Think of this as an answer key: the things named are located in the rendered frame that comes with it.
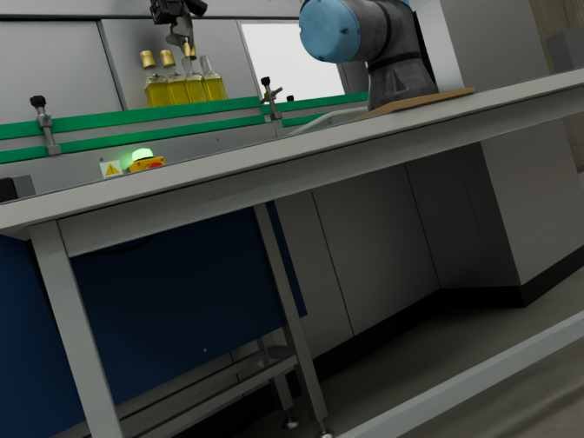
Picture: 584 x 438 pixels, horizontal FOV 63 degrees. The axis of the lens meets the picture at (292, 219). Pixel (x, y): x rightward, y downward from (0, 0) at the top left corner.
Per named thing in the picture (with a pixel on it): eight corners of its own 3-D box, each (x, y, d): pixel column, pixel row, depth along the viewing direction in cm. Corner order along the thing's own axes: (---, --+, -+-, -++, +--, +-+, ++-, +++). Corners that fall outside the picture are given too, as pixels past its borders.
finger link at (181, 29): (176, 49, 137) (165, 21, 138) (195, 49, 141) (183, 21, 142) (180, 43, 135) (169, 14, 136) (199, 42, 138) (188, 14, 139)
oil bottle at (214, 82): (231, 142, 148) (212, 75, 148) (240, 136, 144) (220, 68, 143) (215, 144, 145) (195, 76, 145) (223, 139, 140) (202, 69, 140)
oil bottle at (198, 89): (215, 144, 145) (195, 76, 144) (223, 139, 140) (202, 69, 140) (198, 148, 141) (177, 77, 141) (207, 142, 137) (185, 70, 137)
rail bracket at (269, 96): (262, 130, 147) (249, 91, 146) (293, 112, 133) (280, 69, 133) (254, 131, 145) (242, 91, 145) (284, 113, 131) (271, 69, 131)
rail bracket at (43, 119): (63, 157, 104) (45, 98, 104) (70, 148, 98) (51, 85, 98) (44, 161, 102) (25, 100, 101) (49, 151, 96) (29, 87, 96)
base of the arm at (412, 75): (454, 92, 99) (444, 44, 99) (395, 103, 93) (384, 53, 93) (410, 109, 113) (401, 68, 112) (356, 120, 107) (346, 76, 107)
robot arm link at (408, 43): (433, 50, 102) (419, -13, 101) (394, 51, 93) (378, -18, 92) (389, 70, 111) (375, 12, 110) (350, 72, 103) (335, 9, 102)
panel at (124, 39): (344, 103, 196) (321, 23, 195) (349, 101, 193) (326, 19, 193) (131, 133, 143) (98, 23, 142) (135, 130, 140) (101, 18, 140)
